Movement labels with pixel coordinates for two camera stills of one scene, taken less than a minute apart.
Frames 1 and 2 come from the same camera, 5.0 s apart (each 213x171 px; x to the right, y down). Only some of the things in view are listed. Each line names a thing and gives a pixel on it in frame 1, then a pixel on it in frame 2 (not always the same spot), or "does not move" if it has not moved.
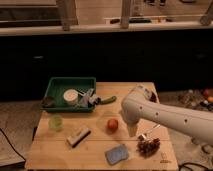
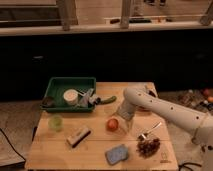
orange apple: [112, 125] does not move
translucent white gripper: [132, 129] → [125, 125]
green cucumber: [107, 101] does not move
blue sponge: [116, 154] does not move
